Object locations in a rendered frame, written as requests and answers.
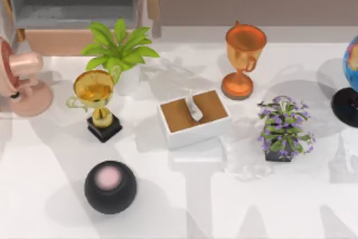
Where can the white and wooden tissue box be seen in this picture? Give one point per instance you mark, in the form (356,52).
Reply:
(193,121)

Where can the green plant in white pot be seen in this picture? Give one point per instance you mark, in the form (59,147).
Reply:
(120,51)

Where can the orange copper trophy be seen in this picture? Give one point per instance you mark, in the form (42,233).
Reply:
(243,51)

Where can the gold trophy on black base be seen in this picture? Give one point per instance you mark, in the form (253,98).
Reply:
(93,90)

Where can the purple flower plant black pot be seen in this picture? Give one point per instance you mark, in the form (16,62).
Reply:
(283,127)

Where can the black round speaker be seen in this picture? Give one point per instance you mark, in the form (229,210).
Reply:
(110,187)

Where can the pale wooden drawer front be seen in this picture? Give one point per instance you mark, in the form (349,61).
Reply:
(58,41)

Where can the pink desk fan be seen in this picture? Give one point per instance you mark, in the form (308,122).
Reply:
(26,88)

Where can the blue globe on black base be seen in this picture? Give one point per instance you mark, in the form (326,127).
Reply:
(348,99)

